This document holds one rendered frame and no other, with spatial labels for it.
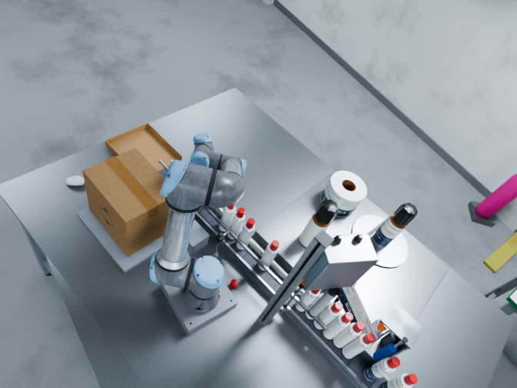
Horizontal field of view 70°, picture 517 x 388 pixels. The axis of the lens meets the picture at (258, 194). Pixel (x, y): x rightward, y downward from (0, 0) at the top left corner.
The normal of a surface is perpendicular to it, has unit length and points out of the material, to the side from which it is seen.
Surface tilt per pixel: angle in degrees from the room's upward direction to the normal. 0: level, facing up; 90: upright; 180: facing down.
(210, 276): 8
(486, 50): 90
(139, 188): 0
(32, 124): 0
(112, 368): 0
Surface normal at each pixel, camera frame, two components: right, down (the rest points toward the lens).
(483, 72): -0.79, 0.32
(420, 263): 0.25, -0.60
